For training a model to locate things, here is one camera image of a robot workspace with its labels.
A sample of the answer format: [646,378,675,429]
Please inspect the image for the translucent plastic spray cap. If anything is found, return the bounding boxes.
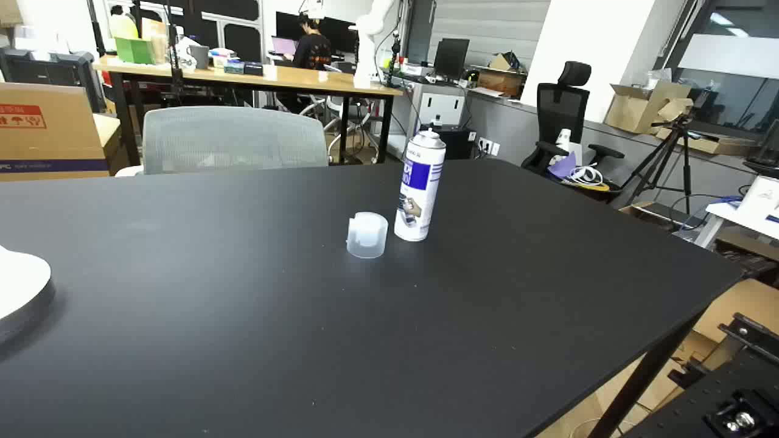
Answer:
[343,209,392,263]

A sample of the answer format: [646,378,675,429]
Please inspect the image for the white spray can blue label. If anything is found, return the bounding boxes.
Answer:
[392,125,450,245]

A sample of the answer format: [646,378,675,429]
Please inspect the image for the small white bottle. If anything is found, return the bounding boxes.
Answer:
[556,126,585,168]

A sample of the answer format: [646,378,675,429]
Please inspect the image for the white drawer cabinet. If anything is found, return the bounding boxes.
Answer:
[411,80,471,132]

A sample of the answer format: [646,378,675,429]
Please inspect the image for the small black monitor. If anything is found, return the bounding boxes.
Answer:
[434,36,472,82]

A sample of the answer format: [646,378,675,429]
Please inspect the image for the small cardboard box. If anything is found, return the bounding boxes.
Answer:
[472,52,528,101]

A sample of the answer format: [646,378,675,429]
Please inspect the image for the long wooden desk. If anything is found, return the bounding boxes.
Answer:
[95,55,406,168]

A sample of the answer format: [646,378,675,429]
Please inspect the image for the person in dark shirt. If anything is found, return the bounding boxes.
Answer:
[291,11,336,71]

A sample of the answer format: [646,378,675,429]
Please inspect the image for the wide black computer monitors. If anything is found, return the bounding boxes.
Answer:
[276,10,360,58]

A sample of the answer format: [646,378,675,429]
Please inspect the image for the black office chair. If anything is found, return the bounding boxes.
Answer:
[518,58,629,185]

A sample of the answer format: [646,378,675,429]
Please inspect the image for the open cardboard box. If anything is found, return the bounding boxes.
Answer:
[605,80,696,136]

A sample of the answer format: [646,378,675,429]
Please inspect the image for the black table leg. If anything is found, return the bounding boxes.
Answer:
[587,323,702,438]

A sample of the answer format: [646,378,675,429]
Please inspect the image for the green box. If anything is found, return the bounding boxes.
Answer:
[113,33,158,69]

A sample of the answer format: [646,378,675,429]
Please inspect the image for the flat brown cardboard box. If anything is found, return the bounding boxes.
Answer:
[654,125,757,159]

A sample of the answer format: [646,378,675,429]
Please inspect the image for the large brown cardboard box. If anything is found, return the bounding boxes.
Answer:
[0,80,125,182]

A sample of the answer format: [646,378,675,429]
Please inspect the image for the white side desk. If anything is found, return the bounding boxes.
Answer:
[691,172,779,251]

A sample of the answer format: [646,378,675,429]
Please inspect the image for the cardboard sheet on floor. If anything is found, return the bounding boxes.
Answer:
[538,277,779,438]

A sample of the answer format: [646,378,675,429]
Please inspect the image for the black equipment case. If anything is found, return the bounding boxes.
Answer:
[0,47,100,88]

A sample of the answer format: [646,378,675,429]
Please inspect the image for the black camera tripod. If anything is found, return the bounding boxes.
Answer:
[619,112,702,217]

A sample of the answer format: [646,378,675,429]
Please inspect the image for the black metal rail equipment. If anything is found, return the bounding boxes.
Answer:
[624,312,779,438]

